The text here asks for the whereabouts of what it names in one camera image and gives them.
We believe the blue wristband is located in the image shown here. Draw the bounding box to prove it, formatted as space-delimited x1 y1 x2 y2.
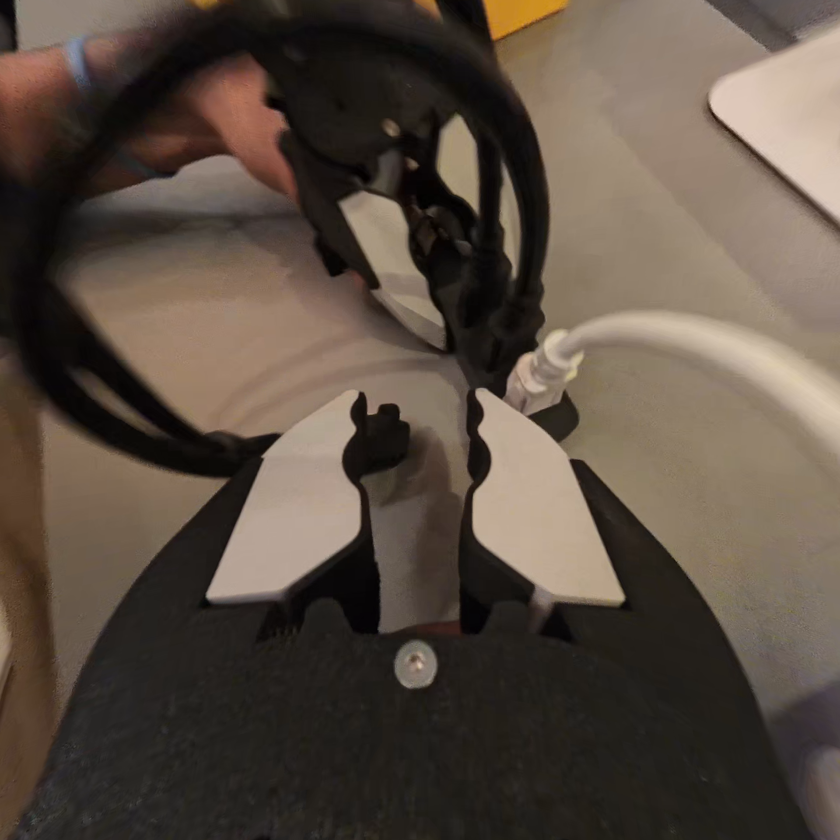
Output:
64 36 165 179

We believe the person's left forearm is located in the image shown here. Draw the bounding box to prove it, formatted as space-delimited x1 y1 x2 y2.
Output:
0 36 89 194

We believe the black hub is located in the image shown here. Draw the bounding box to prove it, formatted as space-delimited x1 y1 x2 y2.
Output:
521 390 581 442

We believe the yellow box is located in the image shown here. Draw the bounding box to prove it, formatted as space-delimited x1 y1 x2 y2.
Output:
482 0 571 42

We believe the grey desk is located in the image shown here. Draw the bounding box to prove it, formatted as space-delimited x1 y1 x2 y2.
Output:
39 0 840 723

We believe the person's left hand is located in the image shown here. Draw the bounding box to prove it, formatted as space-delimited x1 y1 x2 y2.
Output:
121 56 303 201

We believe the thick black cable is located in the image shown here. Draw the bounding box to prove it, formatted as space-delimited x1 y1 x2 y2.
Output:
0 10 551 476

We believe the white cable with plug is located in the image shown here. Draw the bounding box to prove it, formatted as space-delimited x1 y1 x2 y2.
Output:
508 311 840 447

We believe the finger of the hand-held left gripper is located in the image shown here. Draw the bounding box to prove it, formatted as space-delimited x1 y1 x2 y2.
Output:
338 190 460 353

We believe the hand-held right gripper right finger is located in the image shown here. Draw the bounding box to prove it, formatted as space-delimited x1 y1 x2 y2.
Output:
458 387 626 634

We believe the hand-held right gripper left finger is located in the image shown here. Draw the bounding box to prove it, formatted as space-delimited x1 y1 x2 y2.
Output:
205 389 382 613

